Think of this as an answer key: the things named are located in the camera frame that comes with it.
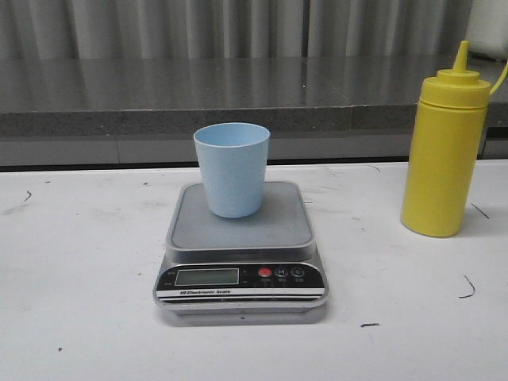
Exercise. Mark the light blue plastic cup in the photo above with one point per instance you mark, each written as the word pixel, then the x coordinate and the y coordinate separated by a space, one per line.
pixel 232 158

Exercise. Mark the yellow squeeze bottle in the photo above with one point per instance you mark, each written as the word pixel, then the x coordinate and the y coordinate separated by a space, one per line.
pixel 449 122

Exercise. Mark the silver digital kitchen scale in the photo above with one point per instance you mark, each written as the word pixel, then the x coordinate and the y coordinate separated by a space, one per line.
pixel 257 270

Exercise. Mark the grey stone counter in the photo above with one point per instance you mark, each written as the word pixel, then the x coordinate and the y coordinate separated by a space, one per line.
pixel 143 113

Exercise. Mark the white container in background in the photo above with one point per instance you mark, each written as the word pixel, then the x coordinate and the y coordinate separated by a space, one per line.
pixel 487 29

